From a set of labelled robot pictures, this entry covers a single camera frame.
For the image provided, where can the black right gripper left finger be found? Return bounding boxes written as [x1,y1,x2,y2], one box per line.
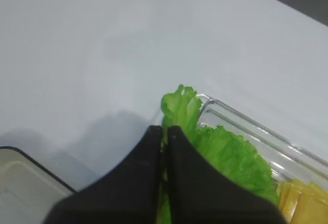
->
[45,126,162,223]

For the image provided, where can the clear lettuce cheese container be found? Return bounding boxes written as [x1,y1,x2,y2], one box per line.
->
[197,94,327,193]

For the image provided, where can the green lettuce leaf in container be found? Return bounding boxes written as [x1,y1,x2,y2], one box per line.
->
[190,126,279,205]

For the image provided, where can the yellow cheese slices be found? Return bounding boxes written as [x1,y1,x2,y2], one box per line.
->
[277,179,327,224]

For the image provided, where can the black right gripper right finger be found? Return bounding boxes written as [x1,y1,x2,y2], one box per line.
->
[167,126,286,223]

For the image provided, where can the white metal tray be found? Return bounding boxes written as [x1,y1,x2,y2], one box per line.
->
[1,146,75,223]

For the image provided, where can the green lettuce leaf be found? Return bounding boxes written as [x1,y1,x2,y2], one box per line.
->
[190,126,279,205]
[156,85,202,223]

